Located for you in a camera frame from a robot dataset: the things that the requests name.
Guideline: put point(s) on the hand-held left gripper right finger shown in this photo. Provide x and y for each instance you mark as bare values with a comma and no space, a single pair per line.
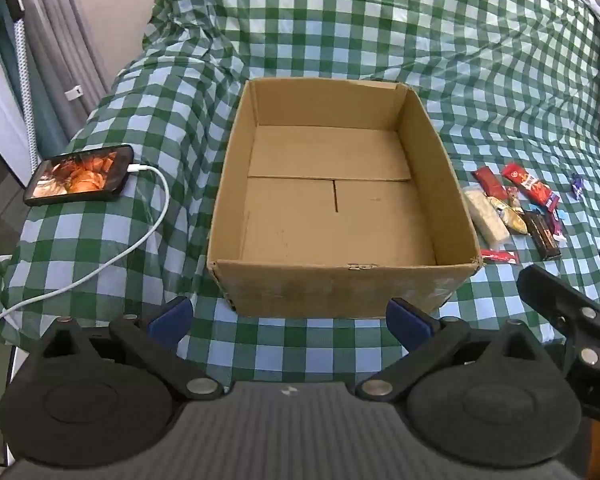
407,320

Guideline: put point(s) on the black smartphone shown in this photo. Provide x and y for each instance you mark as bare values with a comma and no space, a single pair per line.
75,175

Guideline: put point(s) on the small red packet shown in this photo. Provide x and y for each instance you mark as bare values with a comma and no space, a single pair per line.
500,256

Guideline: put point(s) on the grey curtain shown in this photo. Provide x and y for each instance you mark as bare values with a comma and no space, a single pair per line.
65,35

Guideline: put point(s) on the small brown candy bar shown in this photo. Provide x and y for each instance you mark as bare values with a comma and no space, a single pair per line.
513,197

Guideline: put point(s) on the dark red snack packet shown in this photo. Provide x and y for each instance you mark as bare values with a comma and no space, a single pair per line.
490,182

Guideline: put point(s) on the white rice cracker packet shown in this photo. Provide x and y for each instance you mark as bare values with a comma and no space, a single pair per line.
482,210

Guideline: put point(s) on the light blue snack packet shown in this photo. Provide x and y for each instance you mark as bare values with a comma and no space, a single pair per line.
535,208

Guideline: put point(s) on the purple candy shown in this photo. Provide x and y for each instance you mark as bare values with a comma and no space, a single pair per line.
577,186

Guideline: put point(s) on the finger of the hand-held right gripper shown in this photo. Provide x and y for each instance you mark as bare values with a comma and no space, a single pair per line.
555,295

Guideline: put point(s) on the dark chocolate bar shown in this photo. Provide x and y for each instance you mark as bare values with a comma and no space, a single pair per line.
542,237

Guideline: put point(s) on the cardboard box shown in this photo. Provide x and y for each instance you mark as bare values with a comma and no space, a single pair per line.
330,280

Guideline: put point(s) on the white curtain clip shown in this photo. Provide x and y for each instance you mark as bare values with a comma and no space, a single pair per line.
73,93

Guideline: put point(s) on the green checkered cloth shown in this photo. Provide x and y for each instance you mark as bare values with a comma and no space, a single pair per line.
380,35

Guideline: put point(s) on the gold snack packet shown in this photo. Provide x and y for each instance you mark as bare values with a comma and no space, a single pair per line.
510,219

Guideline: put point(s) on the red stick snack packet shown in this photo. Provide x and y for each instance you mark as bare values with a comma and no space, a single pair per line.
530,184

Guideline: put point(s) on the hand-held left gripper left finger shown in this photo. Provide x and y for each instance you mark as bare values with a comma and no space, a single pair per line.
170,317

